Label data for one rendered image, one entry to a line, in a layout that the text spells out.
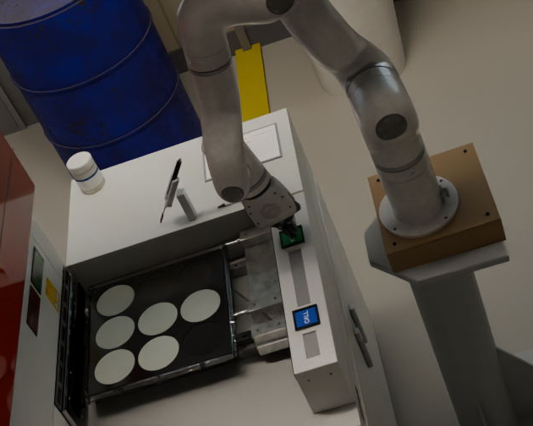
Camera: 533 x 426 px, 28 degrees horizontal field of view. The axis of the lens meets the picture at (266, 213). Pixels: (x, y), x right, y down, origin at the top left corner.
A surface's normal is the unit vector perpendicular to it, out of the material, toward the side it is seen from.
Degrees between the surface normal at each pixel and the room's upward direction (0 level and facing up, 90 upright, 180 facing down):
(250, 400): 0
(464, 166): 4
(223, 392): 0
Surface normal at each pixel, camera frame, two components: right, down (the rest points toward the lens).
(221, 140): -0.14, -0.02
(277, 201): 0.15, 0.59
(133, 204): -0.32, -0.70
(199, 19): -0.11, 0.48
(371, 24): 0.52, 0.49
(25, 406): 0.94, -0.30
